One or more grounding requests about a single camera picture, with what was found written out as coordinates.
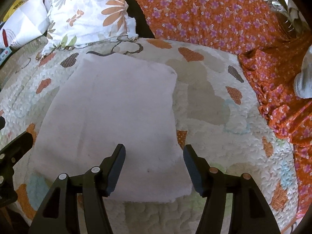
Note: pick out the grey white cloth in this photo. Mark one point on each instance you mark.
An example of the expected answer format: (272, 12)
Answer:
(303, 81)

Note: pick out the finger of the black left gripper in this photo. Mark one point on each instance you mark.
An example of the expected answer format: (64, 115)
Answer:
(10, 155)

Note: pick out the light blue patterned box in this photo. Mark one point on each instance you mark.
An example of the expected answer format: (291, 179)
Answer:
(4, 54)

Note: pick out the white floral embroidered shirt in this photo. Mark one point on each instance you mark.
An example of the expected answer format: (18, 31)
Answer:
(114, 100)

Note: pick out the yellow plastic bag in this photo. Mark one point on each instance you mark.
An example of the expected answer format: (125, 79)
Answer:
(13, 8)

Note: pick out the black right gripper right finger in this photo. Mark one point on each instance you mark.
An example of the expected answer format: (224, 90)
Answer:
(250, 210)

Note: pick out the orange floral fabric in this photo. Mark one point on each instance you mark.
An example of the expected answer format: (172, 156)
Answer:
(270, 57)

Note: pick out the quilted patchwork bedspread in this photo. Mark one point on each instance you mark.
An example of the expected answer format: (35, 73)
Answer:
(215, 110)

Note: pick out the white floral pillow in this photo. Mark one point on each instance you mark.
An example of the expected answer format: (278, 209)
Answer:
(77, 23)

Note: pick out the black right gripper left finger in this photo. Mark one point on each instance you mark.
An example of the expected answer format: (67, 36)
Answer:
(58, 212)

